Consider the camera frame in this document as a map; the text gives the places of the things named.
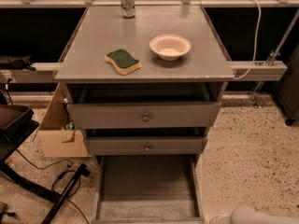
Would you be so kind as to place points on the grey bottom drawer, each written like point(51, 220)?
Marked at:
point(158, 189)

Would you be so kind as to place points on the grey drawer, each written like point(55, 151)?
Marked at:
point(145, 145)
point(158, 189)
point(142, 115)

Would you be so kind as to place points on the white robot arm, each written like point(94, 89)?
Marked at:
point(245, 215)

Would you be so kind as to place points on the grey drawer cabinet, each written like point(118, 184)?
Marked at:
point(199, 76)

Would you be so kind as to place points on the grey top drawer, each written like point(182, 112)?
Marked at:
point(142, 115)

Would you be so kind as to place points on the grey middle drawer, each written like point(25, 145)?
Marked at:
point(145, 145)

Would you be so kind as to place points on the green yellow sponge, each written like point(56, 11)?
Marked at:
point(123, 61)

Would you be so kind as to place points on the white paper bowl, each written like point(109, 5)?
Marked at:
point(170, 47)

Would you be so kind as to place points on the cardboard box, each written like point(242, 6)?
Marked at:
point(58, 138)

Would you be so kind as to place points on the silver green soda can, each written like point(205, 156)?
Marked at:
point(128, 8)

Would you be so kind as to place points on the black chair base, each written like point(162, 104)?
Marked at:
point(16, 125)

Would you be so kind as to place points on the dark cabinet at right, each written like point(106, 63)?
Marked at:
point(287, 89)

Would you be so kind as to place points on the aluminium frame rail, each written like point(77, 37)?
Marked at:
point(243, 71)

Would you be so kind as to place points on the black bag on rail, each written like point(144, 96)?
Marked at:
point(16, 63)

